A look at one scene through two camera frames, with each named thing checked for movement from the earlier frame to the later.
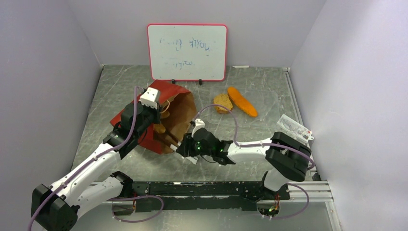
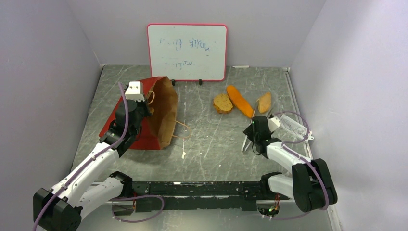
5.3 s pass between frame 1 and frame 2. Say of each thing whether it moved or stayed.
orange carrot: stayed
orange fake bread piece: stayed
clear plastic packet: stayed
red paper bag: moved
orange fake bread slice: moved
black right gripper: moved
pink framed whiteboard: stayed
